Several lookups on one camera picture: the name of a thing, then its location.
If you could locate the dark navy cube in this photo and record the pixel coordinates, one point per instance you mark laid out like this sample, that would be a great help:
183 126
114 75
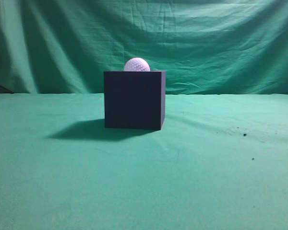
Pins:
134 99

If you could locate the green table cloth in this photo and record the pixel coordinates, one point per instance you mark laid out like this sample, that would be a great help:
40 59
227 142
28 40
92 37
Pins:
61 169

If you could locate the white dimpled golf ball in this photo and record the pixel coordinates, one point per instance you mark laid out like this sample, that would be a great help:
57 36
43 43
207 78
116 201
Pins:
137 64

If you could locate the green backdrop cloth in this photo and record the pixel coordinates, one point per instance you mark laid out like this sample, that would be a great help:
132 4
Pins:
205 46

